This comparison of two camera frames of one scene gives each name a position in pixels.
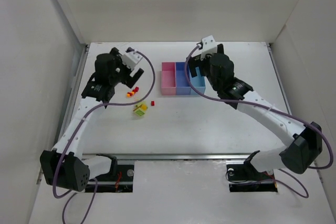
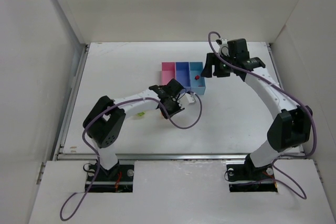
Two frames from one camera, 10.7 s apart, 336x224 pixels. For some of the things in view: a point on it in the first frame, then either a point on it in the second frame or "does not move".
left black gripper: x=128 y=76 → x=172 y=106
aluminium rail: x=166 y=157 does not move
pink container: x=168 y=78 does not move
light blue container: x=198 y=82 does not move
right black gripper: x=197 y=63 → x=217 y=66
